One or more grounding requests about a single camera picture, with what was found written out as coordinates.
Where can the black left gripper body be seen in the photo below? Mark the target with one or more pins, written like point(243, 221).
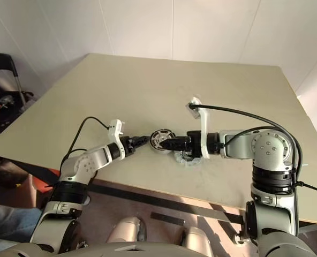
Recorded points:
point(127, 147)

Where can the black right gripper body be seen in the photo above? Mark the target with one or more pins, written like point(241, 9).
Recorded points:
point(194, 142)

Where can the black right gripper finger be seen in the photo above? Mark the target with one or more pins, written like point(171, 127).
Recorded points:
point(180, 141)
point(178, 147)

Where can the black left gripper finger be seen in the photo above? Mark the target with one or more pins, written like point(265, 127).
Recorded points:
point(141, 142)
point(141, 138)

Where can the round black-white tape roll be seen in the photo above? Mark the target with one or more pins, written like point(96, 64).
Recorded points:
point(158, 137)

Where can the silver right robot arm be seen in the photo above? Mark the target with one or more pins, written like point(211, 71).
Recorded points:
point(268, 147)

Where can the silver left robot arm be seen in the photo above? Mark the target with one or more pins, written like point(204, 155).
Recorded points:
point(94, 158)

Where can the black floor strip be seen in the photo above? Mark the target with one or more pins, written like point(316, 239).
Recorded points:
point(167, 218)

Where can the rounded beige robot leg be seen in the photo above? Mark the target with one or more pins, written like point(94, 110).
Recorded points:
point(196, 237)
point(126, 230)

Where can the red plastic stool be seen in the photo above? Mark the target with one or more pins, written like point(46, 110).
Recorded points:
point(39, 184)

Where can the grey robot torso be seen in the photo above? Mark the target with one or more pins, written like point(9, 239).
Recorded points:
point(133, 251)

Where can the black bag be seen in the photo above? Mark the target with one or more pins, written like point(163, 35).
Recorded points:
point(6, 174)

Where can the person's blue jeans leg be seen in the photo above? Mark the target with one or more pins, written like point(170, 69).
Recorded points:
point(11, 222)

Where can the black folding chair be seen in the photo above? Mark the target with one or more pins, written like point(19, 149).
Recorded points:
point(0, 80)

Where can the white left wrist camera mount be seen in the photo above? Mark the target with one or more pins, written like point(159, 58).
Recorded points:
point(115, 134)

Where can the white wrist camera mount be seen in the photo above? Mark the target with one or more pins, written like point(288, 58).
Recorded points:
point(204, 125)
point(115, 134)

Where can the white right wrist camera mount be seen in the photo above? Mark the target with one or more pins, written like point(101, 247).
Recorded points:
point(204, 125)

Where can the black metal table rail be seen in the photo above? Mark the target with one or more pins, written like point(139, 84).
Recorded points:
point(147, 196)

